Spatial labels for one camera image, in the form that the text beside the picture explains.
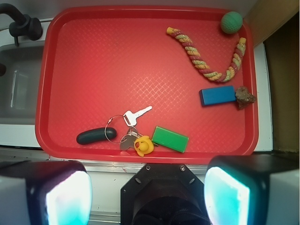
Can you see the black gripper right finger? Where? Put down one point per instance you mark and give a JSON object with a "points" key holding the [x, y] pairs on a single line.
{"points": [[253, 190]]}

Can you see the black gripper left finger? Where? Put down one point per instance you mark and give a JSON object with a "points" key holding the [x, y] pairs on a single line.
{"points": [[44, 193]]}

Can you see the green ball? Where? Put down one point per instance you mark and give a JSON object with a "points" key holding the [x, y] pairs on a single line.
{"points": [[231, 22]]}

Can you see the black oblong key fob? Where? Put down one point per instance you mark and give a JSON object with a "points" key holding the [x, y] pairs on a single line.
{"points": [[96, 135]]}

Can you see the brown rock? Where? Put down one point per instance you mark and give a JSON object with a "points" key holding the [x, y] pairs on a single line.
{"points": [[244, 97]]}

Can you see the blue rectangular block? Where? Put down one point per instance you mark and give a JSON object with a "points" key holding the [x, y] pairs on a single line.
{"points": [[218, 95]]}

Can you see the green rectangular block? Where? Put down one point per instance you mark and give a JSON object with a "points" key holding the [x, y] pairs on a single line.
{"points": [[170, 139]]}

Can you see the silver key bunch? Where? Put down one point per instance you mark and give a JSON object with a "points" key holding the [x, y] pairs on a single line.
{"points": [[129, 138]]}

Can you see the grey sink basin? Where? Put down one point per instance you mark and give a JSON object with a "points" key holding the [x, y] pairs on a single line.
{"points": [[19, 84]]}

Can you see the yellow rubber duck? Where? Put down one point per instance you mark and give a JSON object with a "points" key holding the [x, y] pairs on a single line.
{"points": [[143, 145]]}

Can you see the silver key with square head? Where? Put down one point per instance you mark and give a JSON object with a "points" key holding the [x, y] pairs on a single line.
{"points": [[130, 118]]}

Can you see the red plastic tray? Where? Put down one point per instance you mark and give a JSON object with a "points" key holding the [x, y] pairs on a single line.
{"points": [[100, 62]]}

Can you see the black faucet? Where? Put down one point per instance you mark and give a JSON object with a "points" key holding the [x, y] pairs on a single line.
{"points": [[22, 25]]}

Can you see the brown wooden side panel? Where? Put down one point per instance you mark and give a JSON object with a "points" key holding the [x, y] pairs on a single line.
{"points": [[276, 25]]}

